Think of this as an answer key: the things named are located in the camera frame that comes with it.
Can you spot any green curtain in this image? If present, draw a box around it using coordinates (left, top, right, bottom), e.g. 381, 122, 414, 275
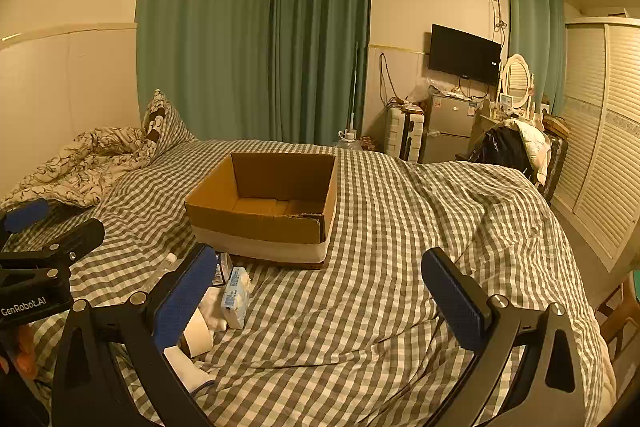
135, 0, 277, 146
271, 0, 373, 148

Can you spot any wooden chair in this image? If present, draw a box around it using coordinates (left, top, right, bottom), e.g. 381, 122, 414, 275
594, 276, 640, 360

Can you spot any small printed packet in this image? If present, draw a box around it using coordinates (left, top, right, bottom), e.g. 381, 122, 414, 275
212, 252, 235, 291

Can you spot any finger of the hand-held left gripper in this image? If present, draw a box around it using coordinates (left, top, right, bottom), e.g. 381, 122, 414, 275
0, 198, 86, 248
0, 218, 106, 289

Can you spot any clear plastic bottle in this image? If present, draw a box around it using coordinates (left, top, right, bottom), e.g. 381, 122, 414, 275
147, 253, 182, 293

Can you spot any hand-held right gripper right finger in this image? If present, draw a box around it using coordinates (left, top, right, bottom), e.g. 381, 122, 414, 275
421, 248, 587, 427

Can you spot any pale jacket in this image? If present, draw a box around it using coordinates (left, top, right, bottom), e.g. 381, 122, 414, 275
501, 118, 552, 184

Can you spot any dark suitcase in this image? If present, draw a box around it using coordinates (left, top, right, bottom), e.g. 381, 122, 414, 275
539, 133, 570, 204

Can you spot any white cloth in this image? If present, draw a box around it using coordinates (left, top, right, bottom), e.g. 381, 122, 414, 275
199, 286, 230, 334
164, 344, 217, 396

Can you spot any checked pillow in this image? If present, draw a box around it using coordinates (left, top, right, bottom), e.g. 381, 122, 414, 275
141, 88, 199, 162

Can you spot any light teal curtain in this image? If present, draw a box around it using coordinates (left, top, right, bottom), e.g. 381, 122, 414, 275
504, 0, 567, 118

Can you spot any hanging black cable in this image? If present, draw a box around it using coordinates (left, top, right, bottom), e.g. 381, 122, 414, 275
378, 52, 397, 106

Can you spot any cardboard box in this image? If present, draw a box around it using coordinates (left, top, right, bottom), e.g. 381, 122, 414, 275
184, 152, 339, 270

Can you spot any white suitcase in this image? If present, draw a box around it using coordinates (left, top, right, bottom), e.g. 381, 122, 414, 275
384, 106, 427, 163

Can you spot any silver small fridge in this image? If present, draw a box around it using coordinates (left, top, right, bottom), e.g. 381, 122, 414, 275
421, 92, 479, 166

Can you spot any floral quilt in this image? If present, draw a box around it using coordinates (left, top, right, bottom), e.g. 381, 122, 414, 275
0, 125, 162, 210

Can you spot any white louvred wardrobe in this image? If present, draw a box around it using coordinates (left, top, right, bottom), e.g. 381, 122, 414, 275
549, 15, 640, 272

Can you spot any plastic bag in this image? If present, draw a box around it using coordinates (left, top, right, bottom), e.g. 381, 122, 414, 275
404, 78, 437, 104

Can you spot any white oval mirror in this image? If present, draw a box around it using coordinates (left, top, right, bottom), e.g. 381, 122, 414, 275
499, 54, 536, 114

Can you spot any clear water jug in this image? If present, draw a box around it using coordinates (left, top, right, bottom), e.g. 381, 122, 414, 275
333, 130, 363, 152

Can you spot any mop pole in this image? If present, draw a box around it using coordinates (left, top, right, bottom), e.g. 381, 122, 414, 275
347, 40, 361, 138

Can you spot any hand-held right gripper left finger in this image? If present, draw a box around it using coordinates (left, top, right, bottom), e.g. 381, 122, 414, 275
50, 243, 218, 427

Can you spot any black wall television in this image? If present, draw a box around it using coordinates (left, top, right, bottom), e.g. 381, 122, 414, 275
428, 24, 503, 86

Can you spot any person's left hand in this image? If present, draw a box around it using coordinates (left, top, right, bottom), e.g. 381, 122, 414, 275
0, 324, 40, 378

